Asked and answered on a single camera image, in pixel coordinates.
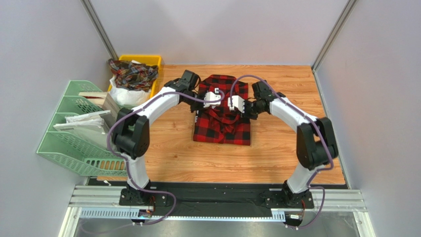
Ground red black plaid shirt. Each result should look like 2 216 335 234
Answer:
193 75 251 146

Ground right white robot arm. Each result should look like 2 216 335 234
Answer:
245 81 338 207

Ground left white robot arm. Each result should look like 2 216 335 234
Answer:
107 70 204 199

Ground yellow plastic bin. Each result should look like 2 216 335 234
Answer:
106 54 162 99

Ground white cloth in bin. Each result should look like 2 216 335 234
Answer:
108 76 152 106

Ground multicolour plaid shirt in bin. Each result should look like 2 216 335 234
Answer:
107 59 159 91

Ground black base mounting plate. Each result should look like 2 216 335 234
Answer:
88 177 349 218

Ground brown book in rack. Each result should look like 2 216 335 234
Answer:
79 92 115 109

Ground papers in file rack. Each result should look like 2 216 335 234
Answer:
53 110 116 149

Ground green plastic file rack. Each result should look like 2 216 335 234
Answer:
37 80 127 177

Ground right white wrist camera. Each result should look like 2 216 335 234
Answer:
227 95 245 113

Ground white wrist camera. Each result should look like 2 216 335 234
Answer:
227 95 245 113
203 92 222 108

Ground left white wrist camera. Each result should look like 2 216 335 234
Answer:
203 92 222 108

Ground aluminium rail frame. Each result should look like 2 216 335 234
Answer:
59 184 375 237

